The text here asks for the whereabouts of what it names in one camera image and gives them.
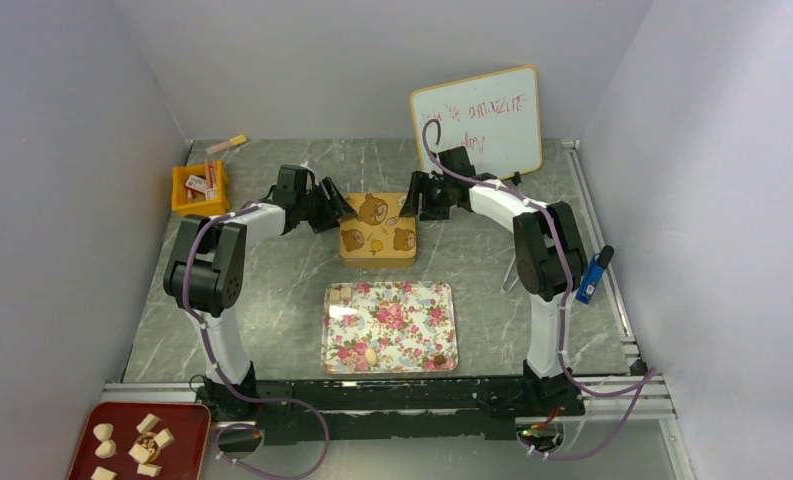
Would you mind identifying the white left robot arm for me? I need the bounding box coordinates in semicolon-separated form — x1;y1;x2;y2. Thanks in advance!
163;165;359;420

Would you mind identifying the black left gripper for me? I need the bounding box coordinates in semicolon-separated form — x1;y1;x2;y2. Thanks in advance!
297;178;357;234

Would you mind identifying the silver tin lid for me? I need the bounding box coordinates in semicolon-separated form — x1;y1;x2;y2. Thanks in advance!
338;193;418;254

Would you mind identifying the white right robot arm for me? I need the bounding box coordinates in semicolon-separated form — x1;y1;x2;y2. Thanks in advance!
400;147;586;415

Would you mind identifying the floral rectangular tray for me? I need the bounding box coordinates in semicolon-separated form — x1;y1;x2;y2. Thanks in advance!
321;281;459;375

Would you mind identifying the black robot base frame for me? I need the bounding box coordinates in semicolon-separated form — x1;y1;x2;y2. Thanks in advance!
192;374;585;445

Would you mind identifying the yellow plastic bin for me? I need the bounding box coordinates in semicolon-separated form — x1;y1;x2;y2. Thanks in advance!
171;160;230;216

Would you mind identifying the gold chocolate tin box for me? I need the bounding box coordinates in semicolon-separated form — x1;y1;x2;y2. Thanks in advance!
340;250;416;269

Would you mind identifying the pink yellow marker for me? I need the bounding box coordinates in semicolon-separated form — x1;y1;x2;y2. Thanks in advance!
205;135;248;156

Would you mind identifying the red lacquer tray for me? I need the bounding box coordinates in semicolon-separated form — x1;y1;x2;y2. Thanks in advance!
67;402;211;479

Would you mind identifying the whiteboard with red writing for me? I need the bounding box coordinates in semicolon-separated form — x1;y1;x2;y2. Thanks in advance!
410;65;543;179

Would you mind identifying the aluminium rail frame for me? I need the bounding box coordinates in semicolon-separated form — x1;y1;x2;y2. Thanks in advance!
101;139;695;480

